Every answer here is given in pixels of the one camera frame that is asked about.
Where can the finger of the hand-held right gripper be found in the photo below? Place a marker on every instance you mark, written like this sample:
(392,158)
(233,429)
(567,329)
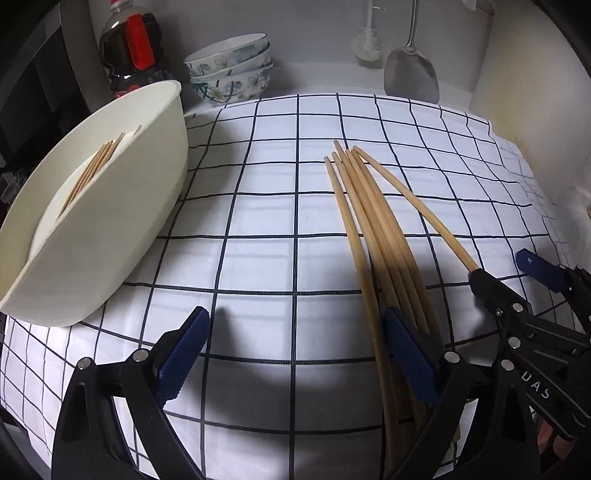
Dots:
(491,288)
(540,267)

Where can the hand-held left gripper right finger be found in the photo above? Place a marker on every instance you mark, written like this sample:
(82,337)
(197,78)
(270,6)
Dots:
(413,357)

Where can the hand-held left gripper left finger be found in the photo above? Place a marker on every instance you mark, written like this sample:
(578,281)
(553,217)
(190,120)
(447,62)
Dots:
(182,355)

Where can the large white plastic basin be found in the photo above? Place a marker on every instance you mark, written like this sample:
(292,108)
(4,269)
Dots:
(115,240)

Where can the bundle of wooden chopsticks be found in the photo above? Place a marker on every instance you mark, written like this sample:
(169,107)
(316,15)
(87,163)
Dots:
(369,230)

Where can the person's right hand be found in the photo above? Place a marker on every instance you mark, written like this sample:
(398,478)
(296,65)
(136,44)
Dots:
(551,438)

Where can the white checkered cloth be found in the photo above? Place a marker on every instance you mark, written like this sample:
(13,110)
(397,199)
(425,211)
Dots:
(258,207)

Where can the metal cooking spatula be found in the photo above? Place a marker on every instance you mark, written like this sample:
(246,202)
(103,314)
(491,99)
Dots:
(411,74)

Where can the floral ceramic bowl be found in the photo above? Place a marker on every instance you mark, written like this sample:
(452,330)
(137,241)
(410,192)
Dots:
(226,50)
(249,69)
(235,90)

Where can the white dish brush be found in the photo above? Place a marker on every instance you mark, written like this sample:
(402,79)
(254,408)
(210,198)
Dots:
(367,46)

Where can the dark soy sauce bottle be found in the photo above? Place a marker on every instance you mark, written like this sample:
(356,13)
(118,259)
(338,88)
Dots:
(115,50)

